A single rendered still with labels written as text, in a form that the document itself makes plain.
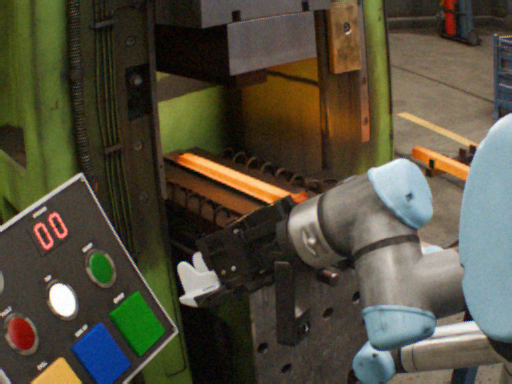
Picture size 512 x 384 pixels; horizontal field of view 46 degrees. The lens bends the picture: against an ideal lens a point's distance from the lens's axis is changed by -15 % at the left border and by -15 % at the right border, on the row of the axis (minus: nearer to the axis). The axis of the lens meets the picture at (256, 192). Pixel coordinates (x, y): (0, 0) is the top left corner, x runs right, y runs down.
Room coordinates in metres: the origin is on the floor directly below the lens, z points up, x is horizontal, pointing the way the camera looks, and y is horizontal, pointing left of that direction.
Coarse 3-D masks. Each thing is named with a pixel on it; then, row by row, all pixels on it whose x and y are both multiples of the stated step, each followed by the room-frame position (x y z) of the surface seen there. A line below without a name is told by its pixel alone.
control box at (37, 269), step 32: (64, 192) 0.86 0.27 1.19; (32, 224) 0.77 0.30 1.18; (64, 224) 0.82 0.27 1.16; (96, 224) 0.87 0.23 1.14; (0, 256) 0.70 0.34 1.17; (32, 256) 0.74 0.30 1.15; (64, 256) 0.78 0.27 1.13; (128, 256) 0.87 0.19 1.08; (0, 288) 0.66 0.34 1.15; (32, 288) 0.71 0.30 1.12; (96, 288) 0.79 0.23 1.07; (128, 288) 0.83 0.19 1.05; (0, 320) 0.63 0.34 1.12; (32, 320) 0.67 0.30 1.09; (64, 320) 0.71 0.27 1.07; (96, 320) 0.75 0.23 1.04; (160, 320) 0.84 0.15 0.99; (0, 352) 0.60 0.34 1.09; (32, 352) 0.63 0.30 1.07; (64, 352) 0.67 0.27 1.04; (128, 352) 0.75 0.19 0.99
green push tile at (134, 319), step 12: (132, 300) 0.81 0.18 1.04; (144, 300) 0.83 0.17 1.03; (120, 312) 0.78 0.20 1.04; (132, 312) 0.80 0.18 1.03; (144, 312) 0.82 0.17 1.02; (120, 324) 0.77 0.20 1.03; (132, 324) 0.78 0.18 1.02; (144, 324) 0.80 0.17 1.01; (156, 324) 0.82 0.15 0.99; (132, 336) 0.77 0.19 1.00; (144, 336) 0.78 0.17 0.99; (156, 336) 0.80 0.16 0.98; (132, 348) 0.76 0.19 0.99; (144, 348) 0.77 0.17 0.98
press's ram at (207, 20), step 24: (168, 0) 1.16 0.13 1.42; (192, 0) 1.10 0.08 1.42; (216, 0) 1.10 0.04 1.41; (240, 0) 1.14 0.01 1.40; (264, 0) 1.17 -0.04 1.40; (288, 0) 1.20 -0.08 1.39; (312, 0) 1.24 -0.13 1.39; (168, 24) 1.17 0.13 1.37; (192, 24) 1.11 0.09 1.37; (216, 24) 1.10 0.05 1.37
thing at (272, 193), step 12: (180, 156) 1.47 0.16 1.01; (192, 156) 1.46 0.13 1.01; (204, 168) 1.39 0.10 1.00; (216, 168) 1.37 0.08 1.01; (228, 180) 1.33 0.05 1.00; (240, 180) 1.30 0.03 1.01; (252, 180) 1.29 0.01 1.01; (252, 192) 1.27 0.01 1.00; (264, 192) 1.24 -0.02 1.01; (276, 192) 1.23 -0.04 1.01; (288, 192) 1.22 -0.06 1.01
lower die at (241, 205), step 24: (168, 168) 1.44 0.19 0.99; (192, 168) 1.41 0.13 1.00; (240, 168) 1.41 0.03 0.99; (168, 192) 1.33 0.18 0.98; (216, 192) 1.29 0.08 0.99; (240, 192) 1.27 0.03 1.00; (312, 192) 1.26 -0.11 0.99; (168, 216) 1.31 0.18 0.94; (192, 216) 1.24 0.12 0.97; (216, 216) 1.20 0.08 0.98
